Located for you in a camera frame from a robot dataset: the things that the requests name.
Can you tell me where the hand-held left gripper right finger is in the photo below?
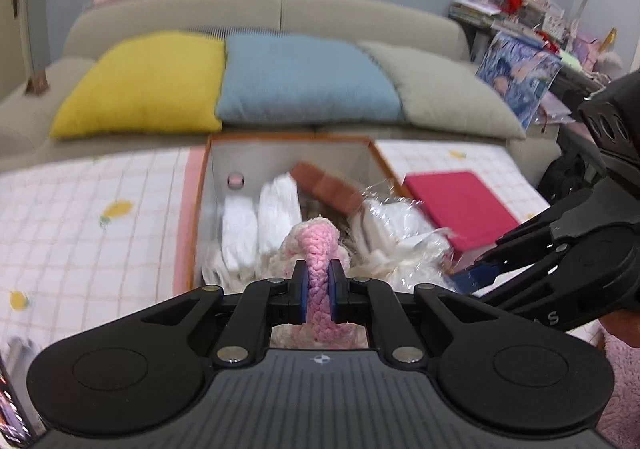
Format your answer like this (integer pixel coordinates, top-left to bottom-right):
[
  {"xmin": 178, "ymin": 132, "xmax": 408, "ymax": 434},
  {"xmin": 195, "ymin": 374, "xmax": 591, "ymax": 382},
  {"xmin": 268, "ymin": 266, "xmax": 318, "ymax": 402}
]
[{"xmin": 329, "ymin": 260, "xmax": 501, "ymax": 366}]

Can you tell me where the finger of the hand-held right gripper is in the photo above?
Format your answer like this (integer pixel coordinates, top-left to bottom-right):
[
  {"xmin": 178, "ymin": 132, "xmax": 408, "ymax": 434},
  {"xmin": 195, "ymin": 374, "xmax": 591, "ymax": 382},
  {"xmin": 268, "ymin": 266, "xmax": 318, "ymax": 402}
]
[
  {"xmin": 494, "ymin": 188, "xmax": 603, "ymax": 256},
  {"xmin": 451, "ymin": 249, "xmax": 558, "ymax": 326}
]

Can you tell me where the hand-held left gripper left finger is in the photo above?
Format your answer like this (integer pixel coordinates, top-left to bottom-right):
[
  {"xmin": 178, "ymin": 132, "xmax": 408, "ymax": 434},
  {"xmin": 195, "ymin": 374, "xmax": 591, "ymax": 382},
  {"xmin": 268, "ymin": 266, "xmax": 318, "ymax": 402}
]
[{"xmin": 140, "ymin": 260, "xmax": 308, "ymax": 366}]

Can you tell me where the pink crochet toy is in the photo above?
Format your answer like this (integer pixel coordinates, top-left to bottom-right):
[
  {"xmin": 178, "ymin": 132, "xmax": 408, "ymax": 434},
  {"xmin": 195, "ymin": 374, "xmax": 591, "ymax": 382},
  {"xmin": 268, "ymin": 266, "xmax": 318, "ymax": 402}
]
[{"xmin": 280, "ymin": 222, "xmax": 373, "ymax": 347}]

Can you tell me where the clear box with pink lid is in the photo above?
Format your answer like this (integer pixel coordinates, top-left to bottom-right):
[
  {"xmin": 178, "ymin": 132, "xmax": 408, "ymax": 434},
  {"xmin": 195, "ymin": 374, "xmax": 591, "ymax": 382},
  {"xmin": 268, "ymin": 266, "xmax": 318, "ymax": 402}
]
[{"xmin": 402, "ymin": 170, "xmax": 523, "ymax": 275}]

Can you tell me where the orange cardboard box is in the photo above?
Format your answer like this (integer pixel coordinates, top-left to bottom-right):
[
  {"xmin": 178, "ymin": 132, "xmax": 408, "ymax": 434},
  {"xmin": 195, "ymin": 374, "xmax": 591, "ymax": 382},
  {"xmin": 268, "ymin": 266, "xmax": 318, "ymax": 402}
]
[{"xmin": 172, "ymin": 133, "xmax": 406, "ymax": 292}]

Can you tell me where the black backpack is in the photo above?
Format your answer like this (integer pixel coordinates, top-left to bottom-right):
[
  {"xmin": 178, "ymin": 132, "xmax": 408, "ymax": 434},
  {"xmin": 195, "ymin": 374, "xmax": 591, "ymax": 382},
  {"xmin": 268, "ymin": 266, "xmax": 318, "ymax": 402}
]
[{"xmin": 536, "ymin": 149, "xmax": 607, "ymax": 206}]

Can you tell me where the white rolled cloth pack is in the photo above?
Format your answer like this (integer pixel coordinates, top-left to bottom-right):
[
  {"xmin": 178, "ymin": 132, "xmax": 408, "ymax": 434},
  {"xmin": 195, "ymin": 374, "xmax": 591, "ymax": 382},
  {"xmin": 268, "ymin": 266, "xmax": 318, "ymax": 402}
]
[
  {"xmin": 256, "ymin": 176, "xmax": 304, "ymax": 254},
  {"xmin": 221, "ymin": 195, "xmax": 259, "ymax": 272}
]

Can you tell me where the white plastic-wrapped bundle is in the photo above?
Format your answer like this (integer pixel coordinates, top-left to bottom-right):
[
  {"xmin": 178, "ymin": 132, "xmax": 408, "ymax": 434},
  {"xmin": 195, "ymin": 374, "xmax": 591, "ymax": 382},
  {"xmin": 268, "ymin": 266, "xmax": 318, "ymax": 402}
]
[{"xmin": 350, "ymin": 186, "xmax": 457, "ymax": 292}]

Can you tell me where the brown cardboard box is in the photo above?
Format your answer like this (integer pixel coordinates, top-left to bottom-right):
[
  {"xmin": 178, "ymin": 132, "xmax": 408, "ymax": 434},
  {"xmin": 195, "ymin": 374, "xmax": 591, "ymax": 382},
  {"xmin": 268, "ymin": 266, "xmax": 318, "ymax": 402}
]
[{"xmin": 290, "ymin": 160, "xmax": 367, "ymax": 218}]

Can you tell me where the pink fluffy rug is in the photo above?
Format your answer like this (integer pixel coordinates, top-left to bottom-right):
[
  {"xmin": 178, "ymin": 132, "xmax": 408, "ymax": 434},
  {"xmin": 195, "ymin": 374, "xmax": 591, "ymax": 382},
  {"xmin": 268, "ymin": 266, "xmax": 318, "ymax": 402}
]
[{"xmin": 595, "ymin": 329, "xmax": 640, "ymax": 449}]

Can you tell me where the blue printed poster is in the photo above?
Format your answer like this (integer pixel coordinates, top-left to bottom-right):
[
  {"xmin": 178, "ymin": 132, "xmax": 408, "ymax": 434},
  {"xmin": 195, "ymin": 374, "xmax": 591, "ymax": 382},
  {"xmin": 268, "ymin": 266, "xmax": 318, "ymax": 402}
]
[{"xmin": 475, "ymin": 33, "xmax": 564, "ymax": 130}]

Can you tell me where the beige pillow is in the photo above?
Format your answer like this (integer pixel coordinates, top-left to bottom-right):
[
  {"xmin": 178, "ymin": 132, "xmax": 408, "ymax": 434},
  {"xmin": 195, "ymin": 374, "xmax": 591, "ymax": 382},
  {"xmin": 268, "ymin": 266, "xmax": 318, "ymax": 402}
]
[{"xmin": 356, "ymin": 42, "xmax": 528, "ymax": 141}]

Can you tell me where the checked blanket with lemon print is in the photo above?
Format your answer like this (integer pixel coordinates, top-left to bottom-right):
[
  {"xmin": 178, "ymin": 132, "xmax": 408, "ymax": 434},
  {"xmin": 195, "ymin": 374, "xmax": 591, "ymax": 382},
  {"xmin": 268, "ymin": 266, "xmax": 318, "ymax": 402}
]
[{"xmin": 0, "ymin": 139, "xmax": 551, "ymax": 372}]

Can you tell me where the blue pillow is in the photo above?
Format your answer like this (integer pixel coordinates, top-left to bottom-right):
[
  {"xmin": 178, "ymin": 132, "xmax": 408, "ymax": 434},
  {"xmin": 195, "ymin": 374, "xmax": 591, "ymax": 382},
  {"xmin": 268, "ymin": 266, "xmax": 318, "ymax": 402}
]
[{"xmin": 215, "ymin": 34, "xmax": 407, "ymax": 126}]

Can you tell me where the stack of books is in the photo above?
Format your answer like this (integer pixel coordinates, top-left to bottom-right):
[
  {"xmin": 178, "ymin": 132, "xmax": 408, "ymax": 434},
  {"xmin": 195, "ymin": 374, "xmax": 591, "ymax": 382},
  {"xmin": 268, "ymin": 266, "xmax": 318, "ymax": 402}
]
[{"xmin": 447, "ymin": 0, "xmax": 503, "ymax": 27}]

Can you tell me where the yellow pillow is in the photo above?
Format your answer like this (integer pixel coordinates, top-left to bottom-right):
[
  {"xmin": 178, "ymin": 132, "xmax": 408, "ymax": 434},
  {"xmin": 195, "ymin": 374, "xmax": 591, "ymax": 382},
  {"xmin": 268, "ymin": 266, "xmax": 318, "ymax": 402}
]
[{"xmin": 49, "ymin": 30, "xmax": 227, "ymax": 140}]

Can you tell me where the beige sofa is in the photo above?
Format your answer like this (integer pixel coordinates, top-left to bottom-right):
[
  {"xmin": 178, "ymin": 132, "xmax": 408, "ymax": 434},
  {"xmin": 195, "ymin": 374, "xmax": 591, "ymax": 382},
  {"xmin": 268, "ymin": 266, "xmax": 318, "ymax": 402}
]
[{"xmin": 0, "ymin": 0, "xmax": 562, "ymax": 171}]

